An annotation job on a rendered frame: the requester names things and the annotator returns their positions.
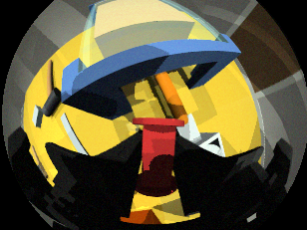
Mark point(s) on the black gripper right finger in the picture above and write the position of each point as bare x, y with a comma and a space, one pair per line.
200, 173

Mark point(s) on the wooden-handled hammer with black head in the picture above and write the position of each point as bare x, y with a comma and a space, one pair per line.
54, 96

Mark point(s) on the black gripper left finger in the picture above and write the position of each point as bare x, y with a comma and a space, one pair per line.
114, 172

